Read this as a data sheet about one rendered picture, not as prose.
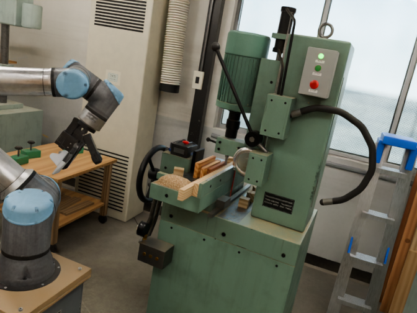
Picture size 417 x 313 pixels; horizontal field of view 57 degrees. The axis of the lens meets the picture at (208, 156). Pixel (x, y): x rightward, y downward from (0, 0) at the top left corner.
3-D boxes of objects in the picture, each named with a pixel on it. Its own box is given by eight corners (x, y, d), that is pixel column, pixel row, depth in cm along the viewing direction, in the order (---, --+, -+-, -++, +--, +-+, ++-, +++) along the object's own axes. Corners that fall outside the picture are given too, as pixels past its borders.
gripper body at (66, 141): (58, 143, 141) (77, 116, 142) (77, 157, 143) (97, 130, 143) (52, 144, 134) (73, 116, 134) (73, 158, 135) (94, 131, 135)
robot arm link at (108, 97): (103, 77, 141) (125, 94, 145) (82, 104, 141) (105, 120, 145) (104, 77, 133) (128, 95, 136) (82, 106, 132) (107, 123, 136)
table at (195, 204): (194, 162, 205) (196, 151, 204) (248, 177, 195) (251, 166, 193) (127, 190, 151) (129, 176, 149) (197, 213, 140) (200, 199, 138)
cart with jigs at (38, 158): (51, 203, 323) (56, 128, 307) (110, 222, 307) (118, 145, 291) (-18, 231, 262) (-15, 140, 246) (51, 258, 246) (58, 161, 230)
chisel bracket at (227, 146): (219, 153, 174) (222, 134, 172) (248, 161, 169) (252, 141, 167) (213, 155, 167) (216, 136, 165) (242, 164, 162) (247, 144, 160)
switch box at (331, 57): (300, 92, 141) (311, 48, 137) (328, 98, 138) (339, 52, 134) (297, 93, 136) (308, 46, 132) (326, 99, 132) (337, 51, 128)
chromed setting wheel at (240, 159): (231, 172, 157) (237, 142, 154) (260, 180, 153) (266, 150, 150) (228, 173, 154) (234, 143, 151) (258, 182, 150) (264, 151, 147)
